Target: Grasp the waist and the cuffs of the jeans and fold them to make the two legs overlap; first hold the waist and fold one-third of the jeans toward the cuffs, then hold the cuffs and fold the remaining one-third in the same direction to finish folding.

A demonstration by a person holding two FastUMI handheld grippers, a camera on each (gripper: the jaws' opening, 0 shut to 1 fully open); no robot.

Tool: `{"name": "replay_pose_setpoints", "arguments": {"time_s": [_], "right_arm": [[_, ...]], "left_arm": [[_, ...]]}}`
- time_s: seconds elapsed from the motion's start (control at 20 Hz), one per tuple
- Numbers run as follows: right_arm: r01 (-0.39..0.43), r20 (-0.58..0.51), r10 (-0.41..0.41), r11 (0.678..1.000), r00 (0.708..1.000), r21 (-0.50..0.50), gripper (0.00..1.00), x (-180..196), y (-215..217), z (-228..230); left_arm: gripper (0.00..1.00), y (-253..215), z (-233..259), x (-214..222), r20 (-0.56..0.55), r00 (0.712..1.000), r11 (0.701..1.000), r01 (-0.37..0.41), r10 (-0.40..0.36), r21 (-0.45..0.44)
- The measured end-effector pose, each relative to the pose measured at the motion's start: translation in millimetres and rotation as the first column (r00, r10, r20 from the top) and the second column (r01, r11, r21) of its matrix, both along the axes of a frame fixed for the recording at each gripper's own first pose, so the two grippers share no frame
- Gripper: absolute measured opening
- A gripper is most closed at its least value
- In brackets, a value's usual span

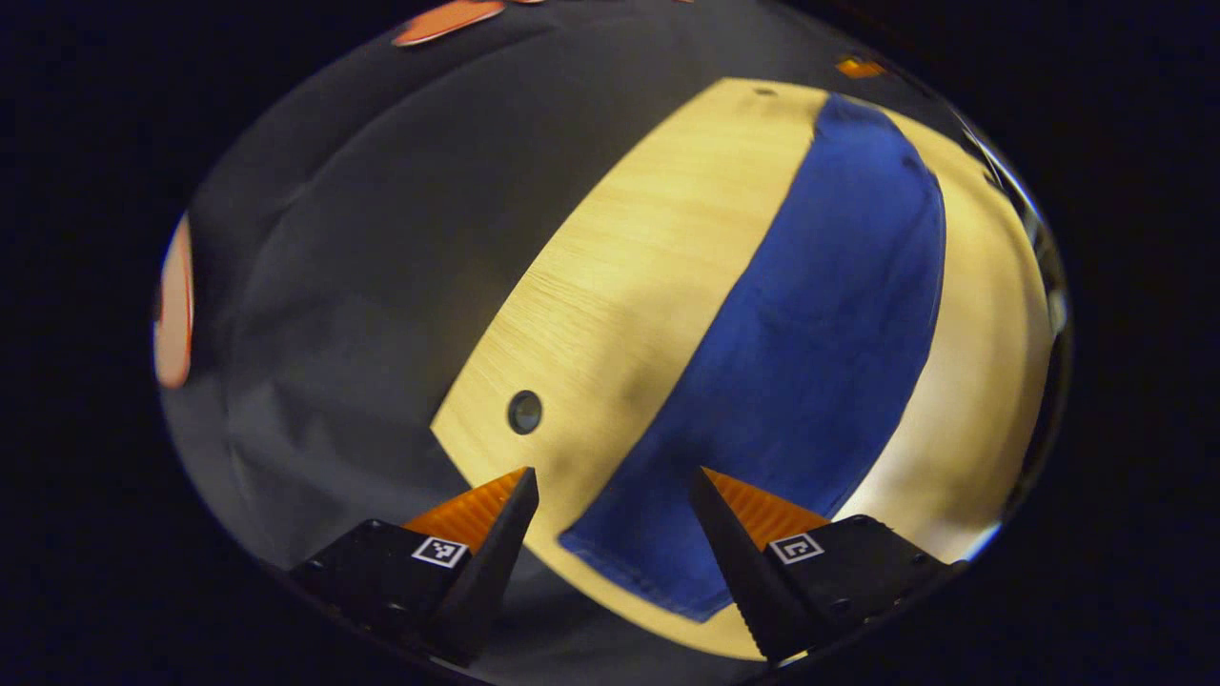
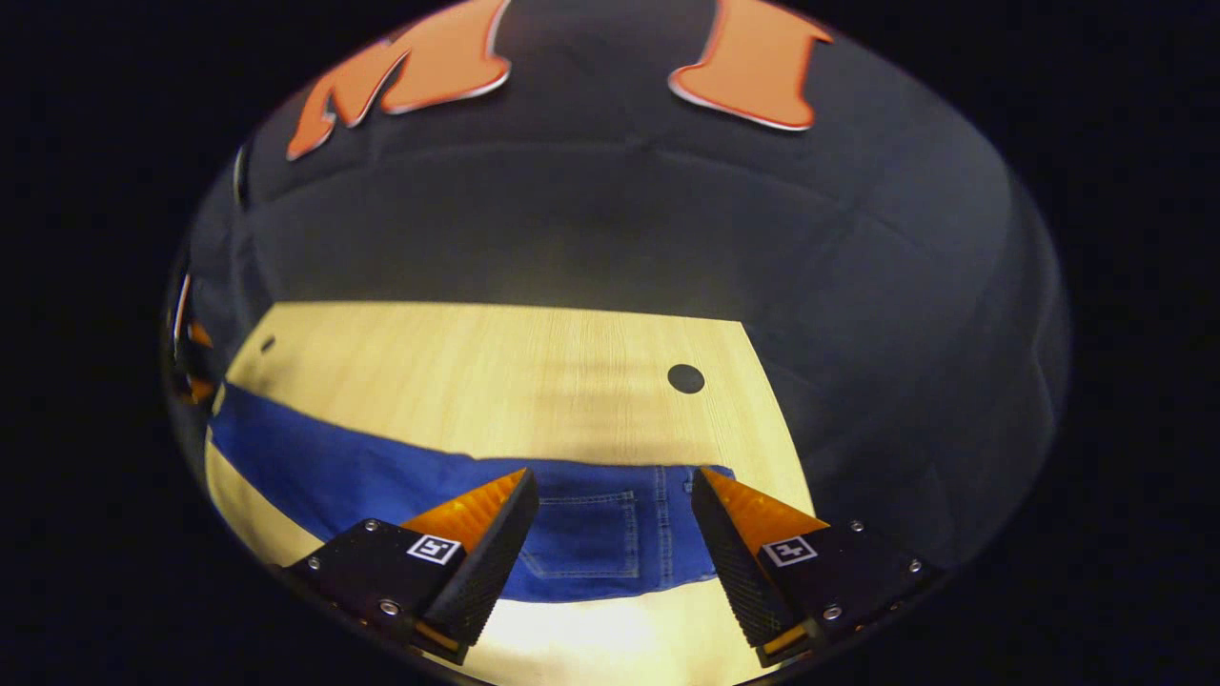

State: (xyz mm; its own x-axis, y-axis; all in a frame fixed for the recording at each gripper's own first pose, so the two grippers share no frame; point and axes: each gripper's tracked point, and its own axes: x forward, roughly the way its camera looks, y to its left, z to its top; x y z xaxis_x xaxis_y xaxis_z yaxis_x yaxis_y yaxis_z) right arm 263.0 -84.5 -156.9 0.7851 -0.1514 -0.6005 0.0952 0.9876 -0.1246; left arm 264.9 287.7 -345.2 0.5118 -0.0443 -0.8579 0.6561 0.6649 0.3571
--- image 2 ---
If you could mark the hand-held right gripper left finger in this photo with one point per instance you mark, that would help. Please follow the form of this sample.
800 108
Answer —
491 562

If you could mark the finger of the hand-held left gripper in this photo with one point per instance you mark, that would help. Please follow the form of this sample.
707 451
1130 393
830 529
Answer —
199 389
199 333

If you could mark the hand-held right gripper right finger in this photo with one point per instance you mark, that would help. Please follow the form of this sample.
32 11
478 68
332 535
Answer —
734 562

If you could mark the blue denim jeans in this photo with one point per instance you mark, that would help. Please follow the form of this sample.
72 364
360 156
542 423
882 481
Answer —
381 476

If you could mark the black backdrop cloth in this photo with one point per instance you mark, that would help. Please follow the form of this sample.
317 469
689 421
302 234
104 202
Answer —
620 219

